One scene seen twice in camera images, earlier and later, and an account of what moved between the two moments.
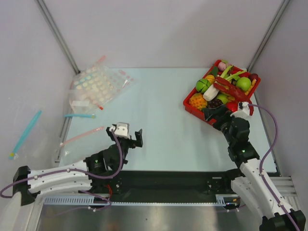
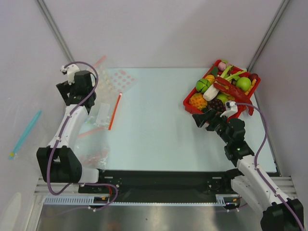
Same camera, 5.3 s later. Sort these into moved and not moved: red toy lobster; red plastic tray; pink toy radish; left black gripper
Moved: left black gripper
Not moved: pink toy radish; red plastic tray; red toy lobster
